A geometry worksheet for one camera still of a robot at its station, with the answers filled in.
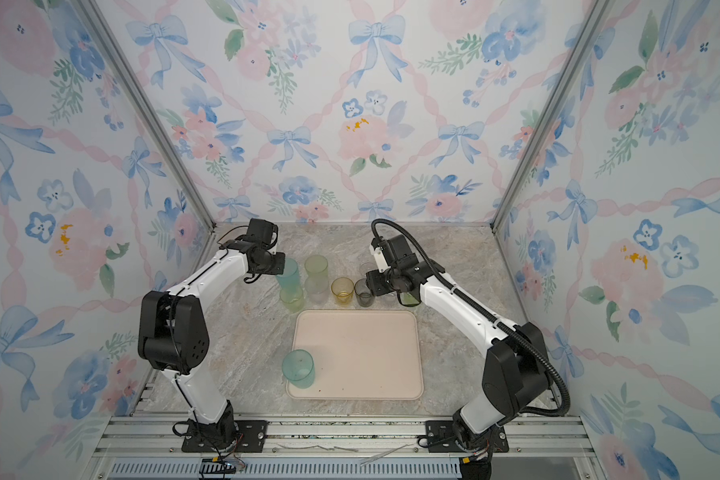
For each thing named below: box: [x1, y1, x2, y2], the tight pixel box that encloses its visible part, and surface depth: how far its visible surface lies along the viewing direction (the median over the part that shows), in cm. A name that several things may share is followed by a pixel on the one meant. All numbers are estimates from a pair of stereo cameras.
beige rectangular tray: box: [286, 309, 424, 400], surface depth 89 cm
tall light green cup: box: [304, 254, 329, 280], surface depth 99 cm
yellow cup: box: [331, 277, 355, 307], surface depth 97 cm
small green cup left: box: [280, 285, 305, 313], surface depth 98 cm
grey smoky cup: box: [354, 278, 375, 308], surface depth 97 cm
